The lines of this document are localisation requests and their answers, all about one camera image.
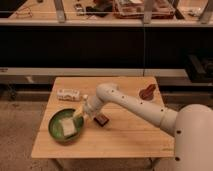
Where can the white sponge block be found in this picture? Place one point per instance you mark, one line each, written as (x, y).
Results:
(68, 126)

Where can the wooden table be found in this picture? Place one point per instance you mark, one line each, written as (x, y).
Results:
(125, 136)

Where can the dark box on right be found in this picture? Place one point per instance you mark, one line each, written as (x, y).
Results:
(199, 70)

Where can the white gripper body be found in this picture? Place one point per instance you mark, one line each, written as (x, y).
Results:
(87, 109)

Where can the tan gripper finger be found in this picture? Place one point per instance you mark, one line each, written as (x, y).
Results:
(78, 113)

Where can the brown rectangular block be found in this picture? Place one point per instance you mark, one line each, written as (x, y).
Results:
(101, 120)

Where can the brown wooden object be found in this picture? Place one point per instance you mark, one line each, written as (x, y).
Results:
(148, 93)

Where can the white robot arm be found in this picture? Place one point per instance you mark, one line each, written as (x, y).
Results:
(191, 127)

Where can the green ceramic bowl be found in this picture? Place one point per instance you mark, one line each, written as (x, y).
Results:
(55, 128)

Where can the tray with items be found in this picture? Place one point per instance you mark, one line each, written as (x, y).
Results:
(162, 9)

